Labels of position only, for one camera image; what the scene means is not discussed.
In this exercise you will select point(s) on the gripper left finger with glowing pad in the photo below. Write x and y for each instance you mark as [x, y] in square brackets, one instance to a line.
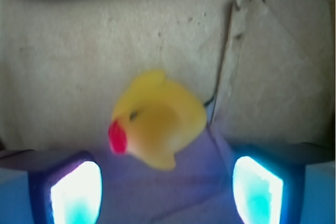
[50, 187]

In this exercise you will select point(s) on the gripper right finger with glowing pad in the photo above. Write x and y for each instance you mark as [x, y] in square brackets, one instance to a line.
[284, 183]

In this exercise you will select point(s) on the yellow rubber duck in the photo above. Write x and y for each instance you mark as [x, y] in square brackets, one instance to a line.
[155, 118]

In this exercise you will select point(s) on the crumpled brown paper liner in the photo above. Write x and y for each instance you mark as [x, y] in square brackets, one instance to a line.
[267, 67]

